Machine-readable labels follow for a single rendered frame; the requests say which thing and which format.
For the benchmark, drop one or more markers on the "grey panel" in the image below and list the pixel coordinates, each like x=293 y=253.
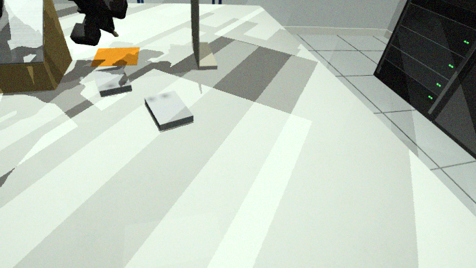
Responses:
x=203 y=54

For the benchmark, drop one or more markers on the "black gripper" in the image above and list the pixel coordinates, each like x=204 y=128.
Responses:
x=88 y=32

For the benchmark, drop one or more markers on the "orange square marking on table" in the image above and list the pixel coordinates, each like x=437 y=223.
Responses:
x=115 y=56

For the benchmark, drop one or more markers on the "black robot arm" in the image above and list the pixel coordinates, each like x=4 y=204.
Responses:
x=111 y=8

